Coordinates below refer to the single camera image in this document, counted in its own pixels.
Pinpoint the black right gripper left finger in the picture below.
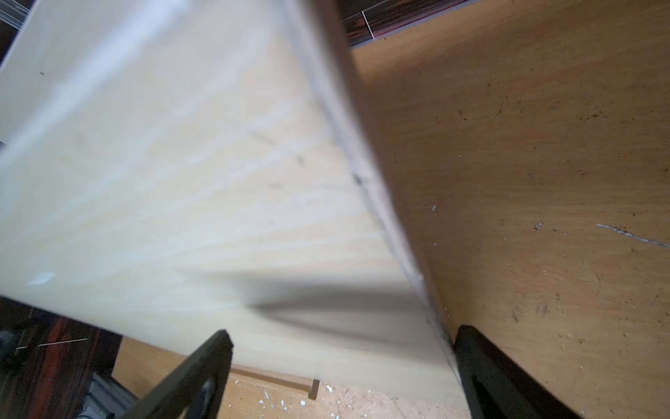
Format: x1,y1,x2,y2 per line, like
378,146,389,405
123,330,234,419

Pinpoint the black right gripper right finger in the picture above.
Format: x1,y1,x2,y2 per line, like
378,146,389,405
455,325,578,419

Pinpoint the wooden easel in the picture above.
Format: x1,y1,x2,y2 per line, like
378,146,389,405
231,366,320,400

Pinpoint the pale plywood board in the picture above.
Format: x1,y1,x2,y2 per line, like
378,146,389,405
1,1,467,409

